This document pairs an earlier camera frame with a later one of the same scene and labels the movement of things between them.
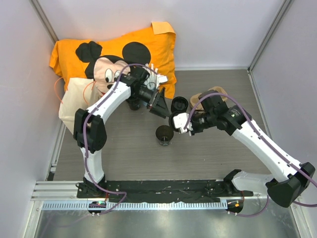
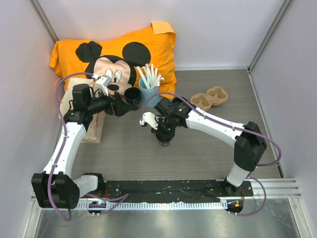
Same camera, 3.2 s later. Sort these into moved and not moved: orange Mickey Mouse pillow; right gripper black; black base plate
Moved: right gripper black
Not moved: black base plate; orange Mickey Mouse pillow
